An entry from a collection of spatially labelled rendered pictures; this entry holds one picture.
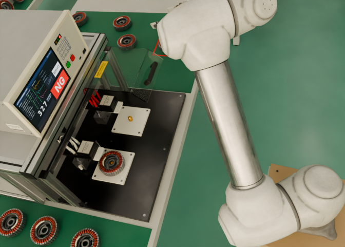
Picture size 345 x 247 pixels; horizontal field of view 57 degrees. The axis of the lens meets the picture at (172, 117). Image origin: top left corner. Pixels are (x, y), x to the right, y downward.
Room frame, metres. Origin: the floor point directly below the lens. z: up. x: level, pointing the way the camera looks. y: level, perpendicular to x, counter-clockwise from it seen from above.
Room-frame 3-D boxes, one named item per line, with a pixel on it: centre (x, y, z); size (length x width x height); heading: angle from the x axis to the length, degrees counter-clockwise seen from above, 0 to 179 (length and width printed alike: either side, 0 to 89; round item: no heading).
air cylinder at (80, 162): (0.80, 0.43, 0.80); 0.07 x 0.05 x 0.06; 152
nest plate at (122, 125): (0.94, 0.19, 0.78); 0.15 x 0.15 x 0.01; 62
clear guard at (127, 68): (1.01, 0.17, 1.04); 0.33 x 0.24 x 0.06; 62
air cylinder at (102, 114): (1.01, 0.32, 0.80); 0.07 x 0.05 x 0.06; 152
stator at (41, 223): (0.53, 0.62, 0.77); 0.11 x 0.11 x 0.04
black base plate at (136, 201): (0.84, 0.26, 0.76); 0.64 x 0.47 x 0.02; 152
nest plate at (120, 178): (0.73, 0.31, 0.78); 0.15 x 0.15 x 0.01; 62
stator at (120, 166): (0.73, 0.31, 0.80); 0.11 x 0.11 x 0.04
